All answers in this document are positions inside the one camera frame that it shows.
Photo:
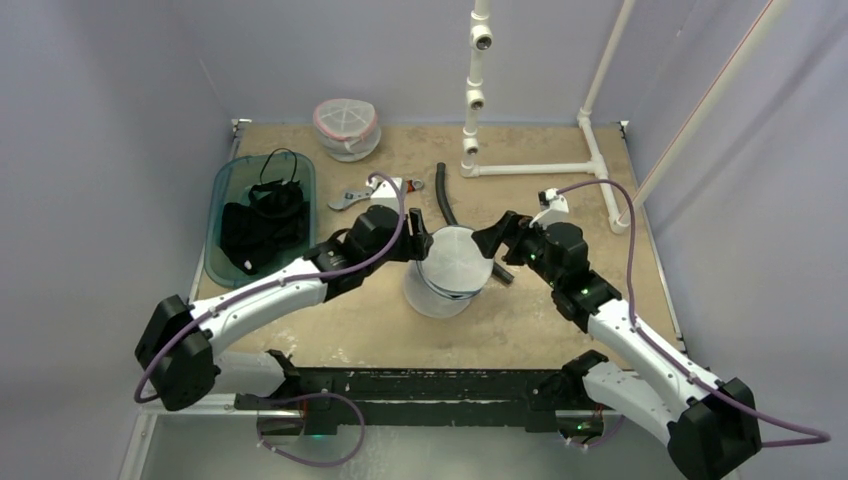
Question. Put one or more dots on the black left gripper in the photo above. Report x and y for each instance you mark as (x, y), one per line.
(414, 239)

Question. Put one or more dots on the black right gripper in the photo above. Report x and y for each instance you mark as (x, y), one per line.
(510, 230)

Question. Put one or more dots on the white mesh laundry bag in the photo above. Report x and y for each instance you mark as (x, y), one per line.
(450, 277)

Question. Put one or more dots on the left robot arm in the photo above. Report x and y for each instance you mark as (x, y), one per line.
(181, 342)

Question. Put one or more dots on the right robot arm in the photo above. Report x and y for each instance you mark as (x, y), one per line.
(704, 423)

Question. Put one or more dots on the pink trimmed mesh laundry bag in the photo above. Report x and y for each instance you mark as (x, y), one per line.
(347, 129)

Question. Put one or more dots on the black bra in bin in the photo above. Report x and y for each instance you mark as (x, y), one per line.
(275, 218)

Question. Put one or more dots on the teal plastic bin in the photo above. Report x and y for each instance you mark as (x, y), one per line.
(232, 184)

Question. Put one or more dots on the red handled adjustable wrench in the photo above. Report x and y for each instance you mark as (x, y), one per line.
(353, 196)

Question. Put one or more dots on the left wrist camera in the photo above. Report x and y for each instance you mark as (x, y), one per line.
(384, 195)

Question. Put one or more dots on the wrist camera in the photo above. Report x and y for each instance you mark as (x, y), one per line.
(553, 208)
(384, 195)

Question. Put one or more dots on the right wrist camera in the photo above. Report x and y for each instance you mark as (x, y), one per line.
(553, 208)

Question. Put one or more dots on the white PVC pipe frame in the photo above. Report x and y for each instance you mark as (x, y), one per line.
(481, 40)

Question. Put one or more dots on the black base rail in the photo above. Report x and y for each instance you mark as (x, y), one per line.
(530, 399)

